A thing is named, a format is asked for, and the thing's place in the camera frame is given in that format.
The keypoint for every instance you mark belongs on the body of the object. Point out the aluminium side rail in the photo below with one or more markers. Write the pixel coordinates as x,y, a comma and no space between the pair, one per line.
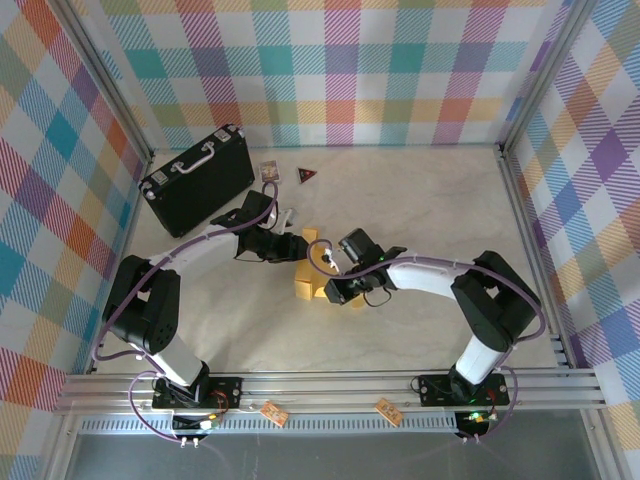
527,225
129,234

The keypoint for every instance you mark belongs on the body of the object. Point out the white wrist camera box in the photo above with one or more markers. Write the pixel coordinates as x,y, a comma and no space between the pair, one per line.
329,259
286,220

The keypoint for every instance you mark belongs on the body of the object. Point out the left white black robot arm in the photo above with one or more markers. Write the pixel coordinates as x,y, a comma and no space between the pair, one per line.
145,310

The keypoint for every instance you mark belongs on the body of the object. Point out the aluminium frame post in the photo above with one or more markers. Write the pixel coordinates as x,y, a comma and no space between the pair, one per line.
545,75
107,80

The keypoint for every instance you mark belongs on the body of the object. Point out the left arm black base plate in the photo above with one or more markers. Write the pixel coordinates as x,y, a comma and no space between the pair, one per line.
225,390

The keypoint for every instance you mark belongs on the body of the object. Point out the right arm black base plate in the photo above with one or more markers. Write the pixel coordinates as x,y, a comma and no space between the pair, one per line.
435,390

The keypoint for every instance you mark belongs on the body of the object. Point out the aluminium rail beam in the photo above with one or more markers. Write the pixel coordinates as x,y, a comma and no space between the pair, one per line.
325,390

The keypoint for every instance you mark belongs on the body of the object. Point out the orange paper tag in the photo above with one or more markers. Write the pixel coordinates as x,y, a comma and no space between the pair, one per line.
389,411
274,412

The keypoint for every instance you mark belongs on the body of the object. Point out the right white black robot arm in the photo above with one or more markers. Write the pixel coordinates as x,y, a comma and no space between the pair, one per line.
500,305

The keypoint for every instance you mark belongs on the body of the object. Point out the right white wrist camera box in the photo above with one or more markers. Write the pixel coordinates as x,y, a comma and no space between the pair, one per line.
329,259

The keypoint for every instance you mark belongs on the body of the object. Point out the black briefcase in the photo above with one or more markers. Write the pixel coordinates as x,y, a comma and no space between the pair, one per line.
200,190

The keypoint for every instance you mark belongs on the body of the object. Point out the small card box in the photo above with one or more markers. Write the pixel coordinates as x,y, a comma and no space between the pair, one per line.
269,171

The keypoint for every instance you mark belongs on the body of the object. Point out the red black triangular badge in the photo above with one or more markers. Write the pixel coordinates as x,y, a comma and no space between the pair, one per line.
305,174

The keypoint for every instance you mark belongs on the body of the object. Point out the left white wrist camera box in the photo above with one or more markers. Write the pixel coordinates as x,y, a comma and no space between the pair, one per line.
286,220

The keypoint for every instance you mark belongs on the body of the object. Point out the yellow paper box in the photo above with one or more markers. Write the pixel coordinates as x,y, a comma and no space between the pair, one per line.
307,282

